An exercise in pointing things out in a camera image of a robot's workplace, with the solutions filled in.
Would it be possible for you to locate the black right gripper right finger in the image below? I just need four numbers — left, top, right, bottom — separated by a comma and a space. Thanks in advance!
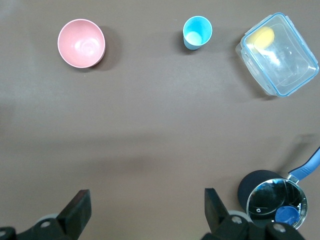
201, 187, 251, 240

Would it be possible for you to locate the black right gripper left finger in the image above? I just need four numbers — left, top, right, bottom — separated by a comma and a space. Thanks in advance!
17, 189, 92, 240

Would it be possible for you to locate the glass lid blue knob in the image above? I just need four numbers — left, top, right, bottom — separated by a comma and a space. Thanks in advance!
246, 178, 309, 230

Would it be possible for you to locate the brown table cover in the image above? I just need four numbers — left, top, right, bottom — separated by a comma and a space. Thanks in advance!
0, 0, 320, 240

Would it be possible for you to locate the clear plastic food container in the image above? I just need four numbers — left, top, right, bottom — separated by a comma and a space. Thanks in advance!
236, 12, 320, 98

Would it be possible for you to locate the pink bowl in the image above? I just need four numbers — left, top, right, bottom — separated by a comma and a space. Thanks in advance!
57, 18, 106, 69

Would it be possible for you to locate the yellow round food piece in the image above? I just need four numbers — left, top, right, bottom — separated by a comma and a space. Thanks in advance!
252, 26, 276, 51

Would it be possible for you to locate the blue plastic cup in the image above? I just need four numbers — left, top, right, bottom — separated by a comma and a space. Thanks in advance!
182, 15, 213, 51

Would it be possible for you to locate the black saucepan blue handle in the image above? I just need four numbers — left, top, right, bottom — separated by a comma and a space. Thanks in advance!
237, 146, 320, 230

